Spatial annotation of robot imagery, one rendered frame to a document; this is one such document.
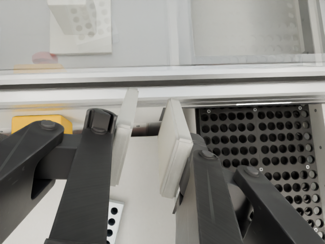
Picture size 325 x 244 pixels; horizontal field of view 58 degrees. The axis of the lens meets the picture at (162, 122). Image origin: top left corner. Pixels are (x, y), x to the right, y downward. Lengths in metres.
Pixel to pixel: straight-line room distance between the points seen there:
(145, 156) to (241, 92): 0.27
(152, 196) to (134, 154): 0.09
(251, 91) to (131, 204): 0.32
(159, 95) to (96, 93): 0.08
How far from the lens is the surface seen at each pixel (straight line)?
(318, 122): 0.55
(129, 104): 0.15
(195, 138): 0.15
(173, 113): 0.16
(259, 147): 0.48
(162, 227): 0.59
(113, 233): 0.56
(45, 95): 0.38
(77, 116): 0.47
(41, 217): 0.62
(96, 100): 0.37
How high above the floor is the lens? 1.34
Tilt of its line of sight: 80 degrees down
